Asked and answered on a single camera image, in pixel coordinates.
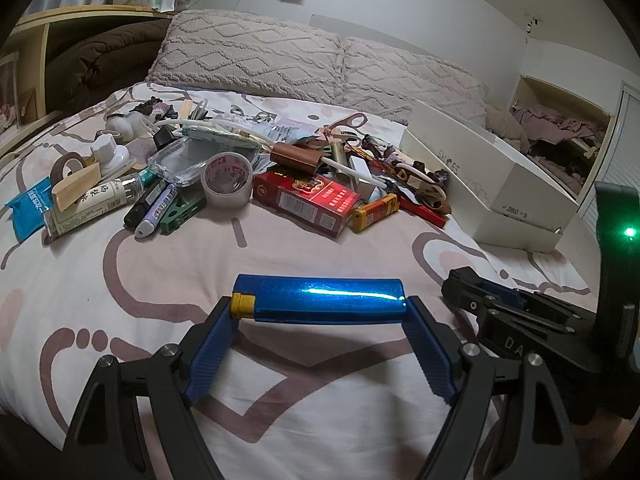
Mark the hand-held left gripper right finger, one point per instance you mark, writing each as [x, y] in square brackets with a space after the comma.
[432, 355]

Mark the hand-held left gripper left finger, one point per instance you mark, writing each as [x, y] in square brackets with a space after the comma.
[210, 355]

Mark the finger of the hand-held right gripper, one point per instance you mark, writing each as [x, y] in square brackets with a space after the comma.
[460, 300]
[500, 294]

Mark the white shoe box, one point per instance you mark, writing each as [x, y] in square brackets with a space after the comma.
[525, 195]

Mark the shiny blue lighter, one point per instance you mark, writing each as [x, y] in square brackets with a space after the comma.
[320, 302]

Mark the yellow printed lighter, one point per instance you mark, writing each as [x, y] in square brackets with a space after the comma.
[372, 215]

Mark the clear tape roll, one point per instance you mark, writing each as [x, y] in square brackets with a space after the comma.
[215, 195]

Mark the person's right forearm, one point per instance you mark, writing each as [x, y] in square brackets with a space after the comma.
[610, 447]

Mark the red pen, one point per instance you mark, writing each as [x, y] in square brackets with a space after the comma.
[425, 212]

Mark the pile of small trinkets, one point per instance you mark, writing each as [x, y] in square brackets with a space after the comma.
[420, 180]

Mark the green clip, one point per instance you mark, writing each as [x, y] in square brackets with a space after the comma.
[182, 212]

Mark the purple marker pen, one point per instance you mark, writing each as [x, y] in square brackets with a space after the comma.
[157, 210]

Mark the white charger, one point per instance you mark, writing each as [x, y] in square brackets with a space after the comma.
[361, 175]

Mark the black marker pen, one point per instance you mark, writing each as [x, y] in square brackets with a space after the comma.
[137, 210]

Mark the pile of clothes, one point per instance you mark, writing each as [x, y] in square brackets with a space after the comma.
[560, 130]

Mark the beige fluffy cloth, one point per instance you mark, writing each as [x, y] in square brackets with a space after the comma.
[502, 122]

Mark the red cigarette box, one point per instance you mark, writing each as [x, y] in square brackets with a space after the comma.
[300, 200]

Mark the clear plastic container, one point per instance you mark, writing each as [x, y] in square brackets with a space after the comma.
[175, 165]

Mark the white printed tube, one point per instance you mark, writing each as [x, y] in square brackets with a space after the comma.
[90, 200]

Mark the pink scissors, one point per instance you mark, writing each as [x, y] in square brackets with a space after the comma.
[350, 121]

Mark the brown leather case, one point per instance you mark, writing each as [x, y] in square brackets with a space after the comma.
[295, 157]

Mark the light wooden piece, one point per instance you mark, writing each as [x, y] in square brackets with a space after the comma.
[75, 187]

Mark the beige textured pillow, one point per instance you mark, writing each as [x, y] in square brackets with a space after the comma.
[240, 55]
[415, 80]

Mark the small white bottle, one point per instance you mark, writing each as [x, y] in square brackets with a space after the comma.
[107, 152]

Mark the blue packet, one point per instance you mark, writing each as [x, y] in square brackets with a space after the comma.
[27, 210]

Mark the brown tape roll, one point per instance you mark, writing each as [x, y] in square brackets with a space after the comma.
[57, 170]

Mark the white plush toy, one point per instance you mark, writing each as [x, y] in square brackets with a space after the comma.
[127, 122]

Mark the wooden shelf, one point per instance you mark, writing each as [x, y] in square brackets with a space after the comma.
[40, 25]

